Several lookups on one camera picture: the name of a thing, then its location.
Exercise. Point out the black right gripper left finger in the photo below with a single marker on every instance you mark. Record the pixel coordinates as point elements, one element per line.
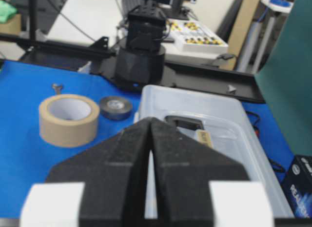
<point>115,176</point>

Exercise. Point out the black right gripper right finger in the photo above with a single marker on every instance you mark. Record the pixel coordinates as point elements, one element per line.
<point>183,169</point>

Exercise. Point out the clear plastic tool box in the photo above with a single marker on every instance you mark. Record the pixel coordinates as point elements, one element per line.
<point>230,131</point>

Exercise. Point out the black printed box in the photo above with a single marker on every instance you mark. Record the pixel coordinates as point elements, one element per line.
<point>297,186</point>

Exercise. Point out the grey tape roll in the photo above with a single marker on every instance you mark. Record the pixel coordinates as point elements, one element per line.
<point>115,108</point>

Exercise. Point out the beige masking tape roll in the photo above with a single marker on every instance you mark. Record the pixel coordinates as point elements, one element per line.
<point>68,120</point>

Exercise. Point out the steel wrench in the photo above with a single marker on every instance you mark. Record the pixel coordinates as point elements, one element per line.
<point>57,88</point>

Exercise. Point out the white parts tray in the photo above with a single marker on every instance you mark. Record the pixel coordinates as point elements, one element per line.
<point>193,36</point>

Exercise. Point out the green board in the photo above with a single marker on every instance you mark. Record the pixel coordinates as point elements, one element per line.
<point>285,81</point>

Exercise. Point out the black aluminium frame rail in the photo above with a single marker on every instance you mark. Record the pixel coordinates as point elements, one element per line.
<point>132,72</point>

